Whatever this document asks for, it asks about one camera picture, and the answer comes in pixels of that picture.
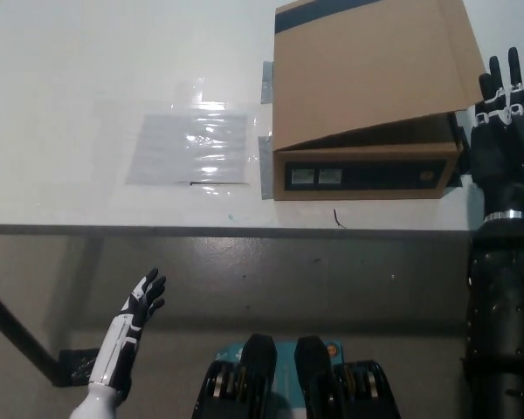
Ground clear plastic bag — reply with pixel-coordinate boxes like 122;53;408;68
125;112;252;188

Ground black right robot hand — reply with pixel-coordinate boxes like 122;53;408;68
469;43;524;222

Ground brown cardboard storage box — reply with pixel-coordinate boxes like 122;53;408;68
272;0;486;202

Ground short grey tape strip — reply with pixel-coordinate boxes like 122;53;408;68
260;60;276;105

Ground black taped table foot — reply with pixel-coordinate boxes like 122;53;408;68
52;347;100;388

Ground black table leg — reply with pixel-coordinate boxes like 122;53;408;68
0;278;59;386

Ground long grey tape strip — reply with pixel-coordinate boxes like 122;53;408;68
257;135;276;201

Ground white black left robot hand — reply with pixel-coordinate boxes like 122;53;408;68
88;267;168;390

